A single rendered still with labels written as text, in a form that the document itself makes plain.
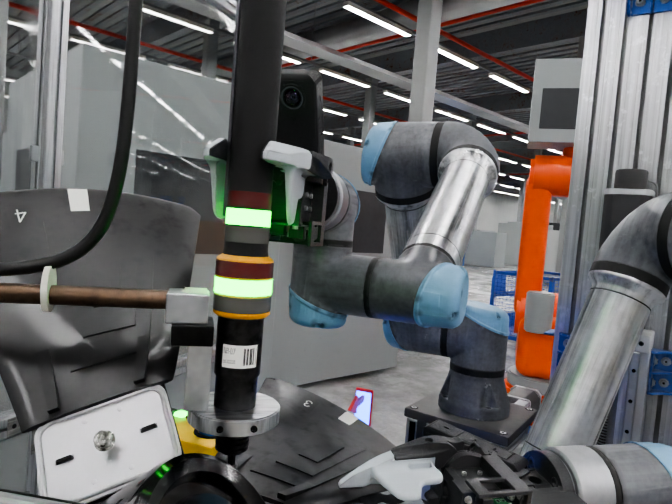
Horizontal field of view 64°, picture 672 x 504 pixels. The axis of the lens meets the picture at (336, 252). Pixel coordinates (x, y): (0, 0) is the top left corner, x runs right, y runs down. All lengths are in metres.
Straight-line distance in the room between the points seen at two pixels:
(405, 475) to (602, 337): 0.34
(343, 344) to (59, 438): 4.46
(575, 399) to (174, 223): 0.52
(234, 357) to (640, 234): 0.54
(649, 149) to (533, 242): 3.26
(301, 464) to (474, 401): 0.69
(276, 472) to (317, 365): 4.17
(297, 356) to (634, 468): 3.99
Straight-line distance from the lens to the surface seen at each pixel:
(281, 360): 4.40
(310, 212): 0.51
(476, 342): 1.16
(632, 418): 1.22
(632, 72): 1.33
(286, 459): 0.54
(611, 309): 0.76
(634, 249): 0.77
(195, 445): 0.88
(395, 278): 0.61
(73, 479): 0.42
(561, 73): 4.49
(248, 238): 0.40
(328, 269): 0.64
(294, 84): 0.51
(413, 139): 0.94
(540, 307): 4.21
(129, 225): 0.54
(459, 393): 1.18
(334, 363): 4.81
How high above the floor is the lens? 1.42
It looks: 3 degrees down
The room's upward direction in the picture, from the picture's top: 5 degrees clockwise
